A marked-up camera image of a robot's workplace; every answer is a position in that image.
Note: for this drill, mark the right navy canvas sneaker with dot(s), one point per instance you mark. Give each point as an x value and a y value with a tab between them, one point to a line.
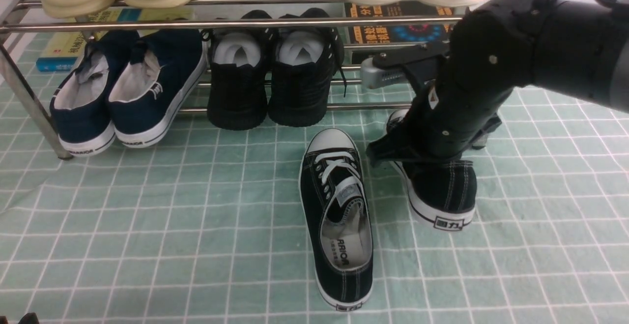
162	70

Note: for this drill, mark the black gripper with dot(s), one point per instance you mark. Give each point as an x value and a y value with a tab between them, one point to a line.
449	112

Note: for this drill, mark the black canvas sneaker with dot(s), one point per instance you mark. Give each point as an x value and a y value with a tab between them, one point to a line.
441	195
335	205

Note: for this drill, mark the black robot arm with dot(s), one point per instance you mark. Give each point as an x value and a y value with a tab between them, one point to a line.
576	49

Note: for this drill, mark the green checked floor mat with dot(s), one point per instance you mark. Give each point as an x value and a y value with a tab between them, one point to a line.
207	227

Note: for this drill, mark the left black knit shoe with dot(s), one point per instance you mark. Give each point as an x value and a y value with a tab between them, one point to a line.
239	60

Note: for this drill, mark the black book upper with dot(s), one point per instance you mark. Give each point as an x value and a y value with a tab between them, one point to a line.
371	34

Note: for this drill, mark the right black knit shoe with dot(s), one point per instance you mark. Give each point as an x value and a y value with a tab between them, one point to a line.
305	61

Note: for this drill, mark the left navy canvas sneaker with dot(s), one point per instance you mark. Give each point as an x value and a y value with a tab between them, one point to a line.
78	107

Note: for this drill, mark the steel shoe rack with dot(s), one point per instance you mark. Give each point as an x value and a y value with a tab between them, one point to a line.
11	22

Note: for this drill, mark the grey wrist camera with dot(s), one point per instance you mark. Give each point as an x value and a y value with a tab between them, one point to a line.
375	78

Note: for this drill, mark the black object bottom corner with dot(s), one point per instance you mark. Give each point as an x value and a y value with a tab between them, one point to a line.
29	318

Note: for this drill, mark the black knit shoe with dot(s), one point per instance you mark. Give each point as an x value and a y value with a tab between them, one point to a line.
305	61
239	60

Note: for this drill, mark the blue yellow book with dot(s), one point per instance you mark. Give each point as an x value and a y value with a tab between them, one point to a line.
64	48

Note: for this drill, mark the navy canvas sneaker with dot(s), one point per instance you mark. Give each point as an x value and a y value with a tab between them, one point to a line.
78	107
162	70

